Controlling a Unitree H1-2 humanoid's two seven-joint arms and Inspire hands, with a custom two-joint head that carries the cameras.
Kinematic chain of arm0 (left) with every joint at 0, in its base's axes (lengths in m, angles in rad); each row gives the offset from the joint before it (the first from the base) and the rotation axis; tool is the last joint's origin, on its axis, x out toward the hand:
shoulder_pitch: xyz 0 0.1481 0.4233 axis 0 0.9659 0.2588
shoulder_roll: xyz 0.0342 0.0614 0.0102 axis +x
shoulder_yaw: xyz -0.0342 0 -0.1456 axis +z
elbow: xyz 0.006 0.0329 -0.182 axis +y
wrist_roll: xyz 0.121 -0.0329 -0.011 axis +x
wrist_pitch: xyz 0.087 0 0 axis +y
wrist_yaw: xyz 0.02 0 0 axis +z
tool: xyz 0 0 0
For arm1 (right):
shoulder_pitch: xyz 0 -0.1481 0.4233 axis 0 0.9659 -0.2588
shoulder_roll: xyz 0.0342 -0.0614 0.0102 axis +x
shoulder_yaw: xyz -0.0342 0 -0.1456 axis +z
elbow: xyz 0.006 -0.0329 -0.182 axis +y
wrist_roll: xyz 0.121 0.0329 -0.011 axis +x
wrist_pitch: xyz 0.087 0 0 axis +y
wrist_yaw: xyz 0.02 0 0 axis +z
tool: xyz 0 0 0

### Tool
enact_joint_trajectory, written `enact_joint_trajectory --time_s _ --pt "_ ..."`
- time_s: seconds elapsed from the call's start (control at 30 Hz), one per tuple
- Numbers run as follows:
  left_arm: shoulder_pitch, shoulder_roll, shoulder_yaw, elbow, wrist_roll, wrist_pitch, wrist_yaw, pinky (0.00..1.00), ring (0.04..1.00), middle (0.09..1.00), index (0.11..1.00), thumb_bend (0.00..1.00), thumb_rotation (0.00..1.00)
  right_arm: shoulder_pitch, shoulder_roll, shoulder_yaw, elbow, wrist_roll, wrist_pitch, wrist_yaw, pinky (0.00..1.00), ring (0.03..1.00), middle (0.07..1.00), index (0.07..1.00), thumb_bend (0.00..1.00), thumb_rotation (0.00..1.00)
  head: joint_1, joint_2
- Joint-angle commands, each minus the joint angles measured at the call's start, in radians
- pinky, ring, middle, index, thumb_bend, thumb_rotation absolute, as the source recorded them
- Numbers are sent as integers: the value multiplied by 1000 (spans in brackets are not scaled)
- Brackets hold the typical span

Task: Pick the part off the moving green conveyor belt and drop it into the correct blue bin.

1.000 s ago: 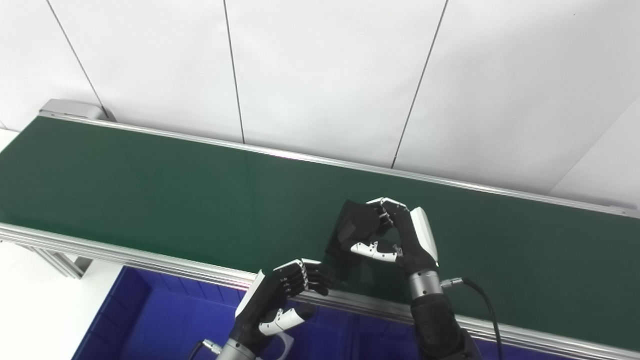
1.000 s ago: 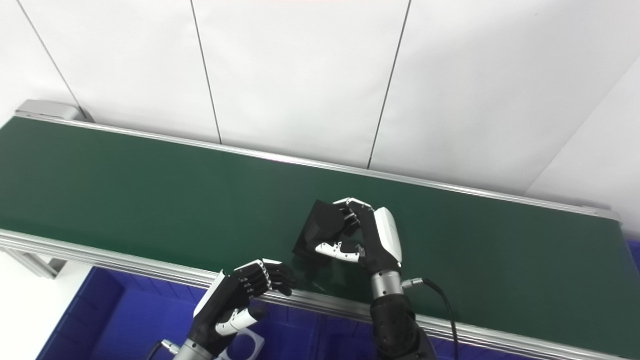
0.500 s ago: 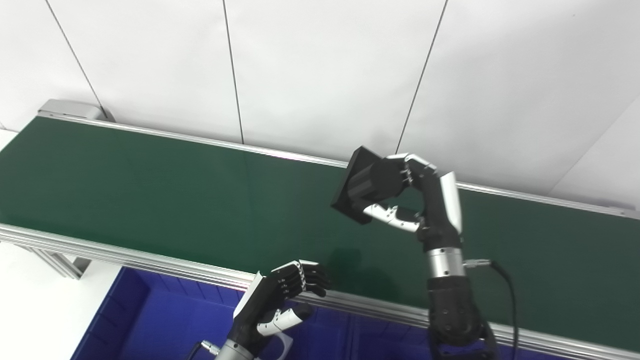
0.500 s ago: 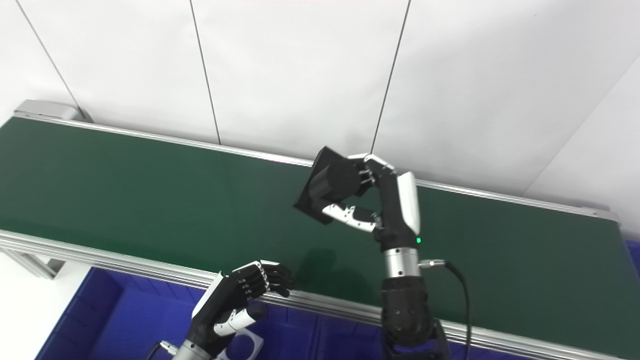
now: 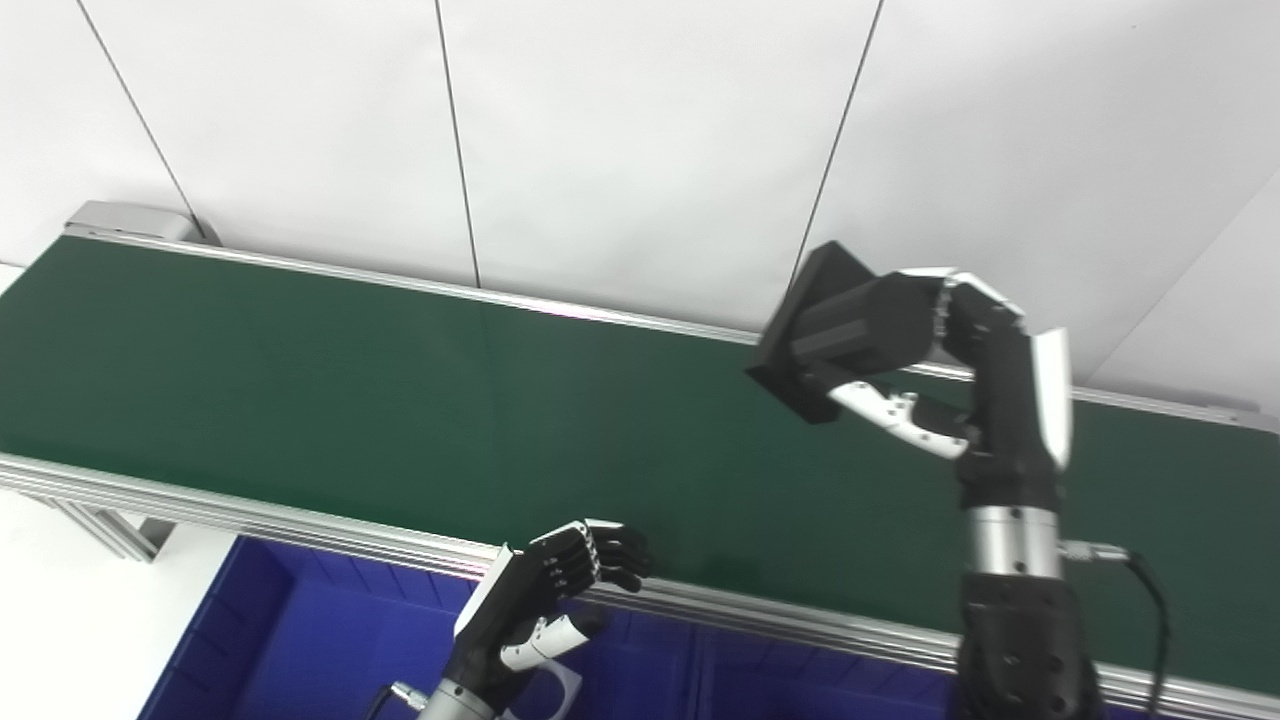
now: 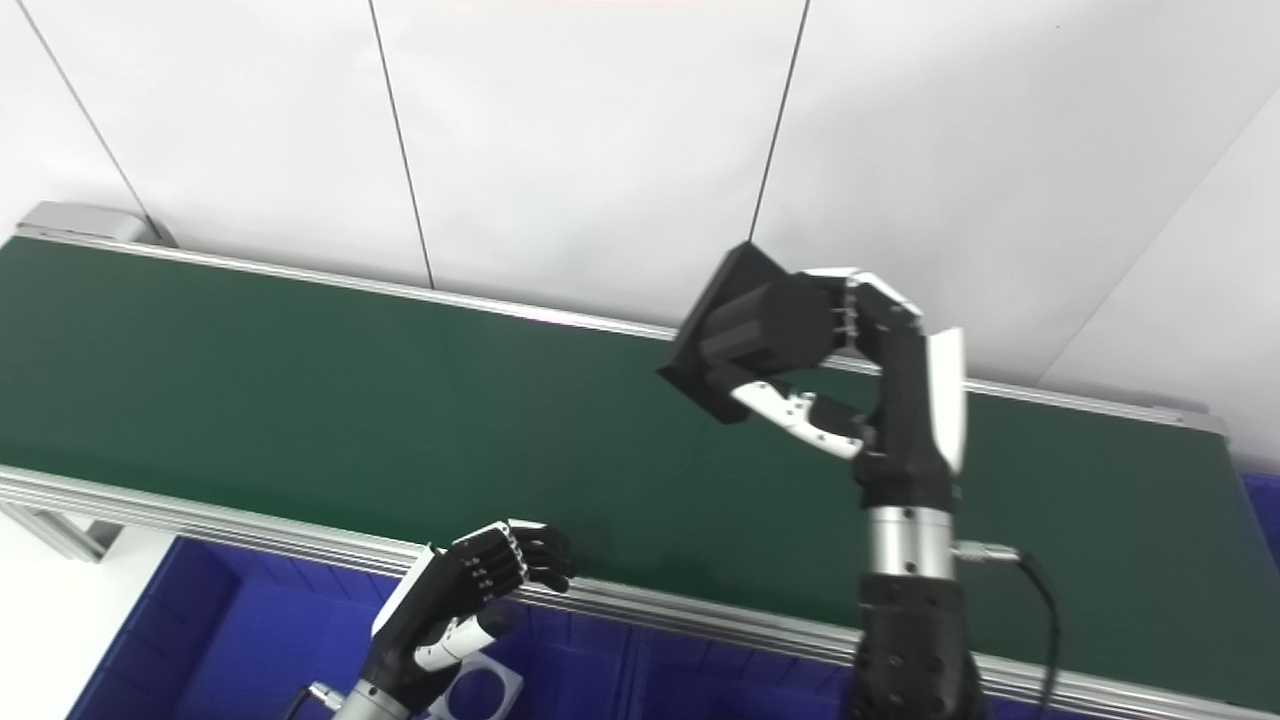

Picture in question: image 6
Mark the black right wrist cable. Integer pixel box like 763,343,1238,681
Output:
955,540,1063,713

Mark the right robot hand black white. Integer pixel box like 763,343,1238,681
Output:
730,267,968,511

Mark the aluminium conveyor support leg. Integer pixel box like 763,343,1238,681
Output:
0,500,126,563

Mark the black cylinder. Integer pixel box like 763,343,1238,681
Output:
657,241,843,425

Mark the green conveyor belt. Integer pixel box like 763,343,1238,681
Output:
0,237,1280,713
0,202,1280,720

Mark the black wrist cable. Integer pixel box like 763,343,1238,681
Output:
283,682,346,720
955,540,1063,713

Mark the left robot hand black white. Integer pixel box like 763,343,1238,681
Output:
362,519,576,706

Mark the grey square plate round hole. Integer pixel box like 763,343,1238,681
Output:
428,650,524,720

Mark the blue bin with black parts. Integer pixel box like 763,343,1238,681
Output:
628,618,1111,720

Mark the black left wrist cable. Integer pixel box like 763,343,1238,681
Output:
283,682,346,720

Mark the empty blue bin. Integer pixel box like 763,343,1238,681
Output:
1240,468,1280,566

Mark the blue bin with grey plates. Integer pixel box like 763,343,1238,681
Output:
65,535,633,720

